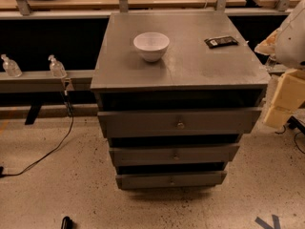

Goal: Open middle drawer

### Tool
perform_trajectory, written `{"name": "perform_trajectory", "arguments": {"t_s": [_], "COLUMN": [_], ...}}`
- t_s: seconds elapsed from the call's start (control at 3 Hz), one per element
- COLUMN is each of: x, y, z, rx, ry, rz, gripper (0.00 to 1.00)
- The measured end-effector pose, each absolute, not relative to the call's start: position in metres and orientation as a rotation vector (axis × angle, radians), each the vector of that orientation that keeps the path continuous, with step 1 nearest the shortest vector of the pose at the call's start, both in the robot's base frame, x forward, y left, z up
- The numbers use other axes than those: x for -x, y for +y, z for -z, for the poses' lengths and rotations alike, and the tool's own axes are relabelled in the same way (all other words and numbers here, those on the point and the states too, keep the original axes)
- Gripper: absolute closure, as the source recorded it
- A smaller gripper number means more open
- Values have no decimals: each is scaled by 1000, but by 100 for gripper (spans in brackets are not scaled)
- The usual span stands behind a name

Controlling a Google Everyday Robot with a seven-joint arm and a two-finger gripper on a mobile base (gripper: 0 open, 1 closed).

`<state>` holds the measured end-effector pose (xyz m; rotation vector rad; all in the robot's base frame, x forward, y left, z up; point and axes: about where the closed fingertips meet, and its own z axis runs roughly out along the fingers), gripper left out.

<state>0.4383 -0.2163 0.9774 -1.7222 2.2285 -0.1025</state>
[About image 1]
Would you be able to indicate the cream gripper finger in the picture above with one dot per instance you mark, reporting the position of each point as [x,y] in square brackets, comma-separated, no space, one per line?
[288,97]

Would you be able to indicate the grey drawer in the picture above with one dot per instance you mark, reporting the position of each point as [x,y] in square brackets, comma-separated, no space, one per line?
[144,181]
[138,156]
[229,121]

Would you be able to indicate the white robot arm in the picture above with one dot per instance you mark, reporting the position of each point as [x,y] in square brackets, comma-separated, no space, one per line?
[287,46]

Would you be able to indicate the grey top drawer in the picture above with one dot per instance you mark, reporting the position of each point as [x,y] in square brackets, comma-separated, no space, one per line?
[229,121]

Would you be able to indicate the grey drawer cabinet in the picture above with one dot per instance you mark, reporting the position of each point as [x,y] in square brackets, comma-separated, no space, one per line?
[189,75]

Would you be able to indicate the grey bottom drawer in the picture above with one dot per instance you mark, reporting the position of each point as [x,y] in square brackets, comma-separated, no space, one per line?
[144,181]

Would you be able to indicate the white ceramic bowl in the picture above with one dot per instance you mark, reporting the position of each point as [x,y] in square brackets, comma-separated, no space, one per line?
[151,46]

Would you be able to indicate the clear pump bottle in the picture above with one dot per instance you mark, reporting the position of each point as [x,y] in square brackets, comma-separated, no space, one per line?
[56,67]

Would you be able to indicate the black object on floor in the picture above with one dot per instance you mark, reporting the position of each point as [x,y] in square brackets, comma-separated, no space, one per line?
[66,223]

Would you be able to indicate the clear bottle far left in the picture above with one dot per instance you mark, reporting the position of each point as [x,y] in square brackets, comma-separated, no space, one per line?
[10,66]

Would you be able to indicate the grey metal rail bench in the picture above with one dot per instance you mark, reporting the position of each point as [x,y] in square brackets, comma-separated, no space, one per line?
[38,89]

